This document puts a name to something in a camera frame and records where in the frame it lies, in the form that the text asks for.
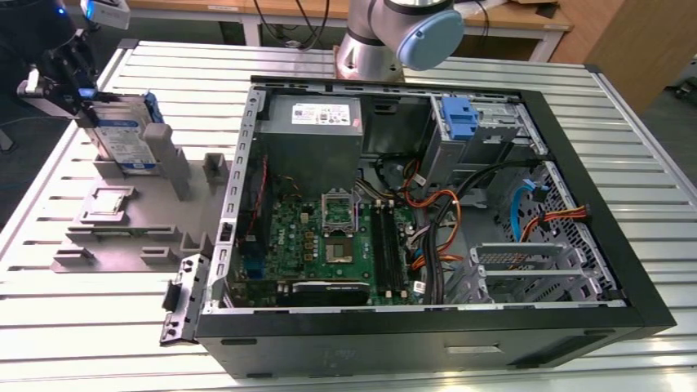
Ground wooden cabinet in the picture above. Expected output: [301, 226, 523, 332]
[584, 0, 697, 118]

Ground yellow black power wires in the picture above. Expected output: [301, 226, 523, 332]
[355, 175, 407, 201]

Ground white framed workbench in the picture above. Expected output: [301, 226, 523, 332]
[127, 0, 353, 47]

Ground green motherboard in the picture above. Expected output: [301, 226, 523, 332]
[225, 179, 431, 307]

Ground black graphics card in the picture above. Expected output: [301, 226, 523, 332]
[274, 279, 371, 308]

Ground grey metal drive cage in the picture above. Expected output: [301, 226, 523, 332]
[423, 96, 549, 189]

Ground green RAM stick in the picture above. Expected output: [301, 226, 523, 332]
[86, 229, 147, 238]

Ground metal socket cover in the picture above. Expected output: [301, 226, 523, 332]
[319, 188, 359, 237]

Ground black open PC case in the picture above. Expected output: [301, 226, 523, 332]
[159, 74, 679, 379]

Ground blue data wire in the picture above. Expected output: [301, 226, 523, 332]
[509, 177, 549, 244]

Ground grey plastic parts rack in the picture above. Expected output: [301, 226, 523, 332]
[47, 124, 235, 274]

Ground CPU socket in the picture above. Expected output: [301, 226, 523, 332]
[323, 236, 358, 266]

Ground grey power supply unit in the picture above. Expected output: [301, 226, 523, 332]
[255, 94, 365, 199]

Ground curved black cable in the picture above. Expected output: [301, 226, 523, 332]
[454, 159, 549, 197]

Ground grey metal card retention bracket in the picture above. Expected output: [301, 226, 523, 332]
[158, 252, 213, 348]

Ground thin red wire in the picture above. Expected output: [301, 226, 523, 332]
[243, 154, 270, 242]

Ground silver CPU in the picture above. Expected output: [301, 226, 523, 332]
[89, 191, 127, 214]

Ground hard disk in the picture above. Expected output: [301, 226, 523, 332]
[74, 87, 163, 176]

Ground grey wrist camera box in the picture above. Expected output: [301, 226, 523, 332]
[79, 0, 131, 30]

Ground black RAM slot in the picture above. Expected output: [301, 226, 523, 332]
[369, 198, 394, 299]
[383, 198, 410, 299]

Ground blue expansion slot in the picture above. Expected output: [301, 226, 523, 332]
[242, 255, 265, 281]

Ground grey metal disk bay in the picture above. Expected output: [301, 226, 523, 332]
[443, 241, 604, 305]

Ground blue plastic drive latch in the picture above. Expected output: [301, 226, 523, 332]
[441, 96, 479, 142]

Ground orange red power wire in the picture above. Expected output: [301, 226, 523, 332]
[519, 203, 594, 246]

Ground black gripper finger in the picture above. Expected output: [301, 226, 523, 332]
[39, 29, 99, 101]
[33, 94, 99, 129]

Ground wooden desk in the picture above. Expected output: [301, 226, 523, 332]
[465, 0, 575, 62]

